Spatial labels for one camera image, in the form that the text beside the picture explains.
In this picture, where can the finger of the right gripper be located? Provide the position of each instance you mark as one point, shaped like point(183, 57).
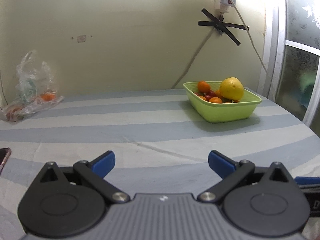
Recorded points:
point(308, 182)

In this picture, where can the orange mandarin with stem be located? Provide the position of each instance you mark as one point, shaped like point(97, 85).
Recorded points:
point(203, 87)

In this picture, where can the frosted glass sliding door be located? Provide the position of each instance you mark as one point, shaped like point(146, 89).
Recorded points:
point(290, 77)

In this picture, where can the pink smartphone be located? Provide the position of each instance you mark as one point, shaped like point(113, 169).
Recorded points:
point(4, 156)

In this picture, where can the orange fruit in bag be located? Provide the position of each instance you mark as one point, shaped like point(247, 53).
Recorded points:
point(48, 96)

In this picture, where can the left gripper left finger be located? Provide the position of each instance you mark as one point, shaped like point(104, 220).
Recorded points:
point(58, 205)

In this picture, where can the clear plastic bag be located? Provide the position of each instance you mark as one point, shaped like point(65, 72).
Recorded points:
point(35, 77)

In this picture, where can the green plastic basket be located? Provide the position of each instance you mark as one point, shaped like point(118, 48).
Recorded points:
point(222, 112)

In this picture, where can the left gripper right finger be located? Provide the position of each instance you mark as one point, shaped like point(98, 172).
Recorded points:
point(262, 201)

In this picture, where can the striped blue bed sheet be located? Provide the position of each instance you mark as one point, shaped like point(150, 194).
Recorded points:
point(161, 144)

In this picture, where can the large yellow grapefruit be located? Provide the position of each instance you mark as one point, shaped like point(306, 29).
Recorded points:
point(232, 89)

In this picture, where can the black tape cross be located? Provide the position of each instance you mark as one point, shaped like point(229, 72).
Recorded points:
point(221, 26)

